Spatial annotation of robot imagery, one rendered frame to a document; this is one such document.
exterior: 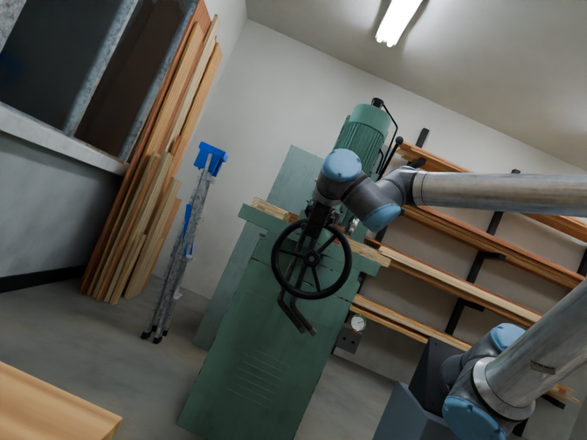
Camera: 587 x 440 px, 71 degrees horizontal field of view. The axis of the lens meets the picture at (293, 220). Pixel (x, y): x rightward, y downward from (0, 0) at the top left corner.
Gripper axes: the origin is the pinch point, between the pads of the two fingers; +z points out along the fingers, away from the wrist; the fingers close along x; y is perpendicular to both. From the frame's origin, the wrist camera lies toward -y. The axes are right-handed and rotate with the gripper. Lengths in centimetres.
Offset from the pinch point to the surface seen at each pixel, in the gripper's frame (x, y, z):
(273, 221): 15.5, 8.2, 32.4
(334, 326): -23, -18, 42
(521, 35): -74, 215, 69
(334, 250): -11.2, 7.1, 32.7
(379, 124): -8, 64, 21
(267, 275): 8.9, -11.2, 39.4
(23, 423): 21, -65, -66
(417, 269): -96, 91, 208
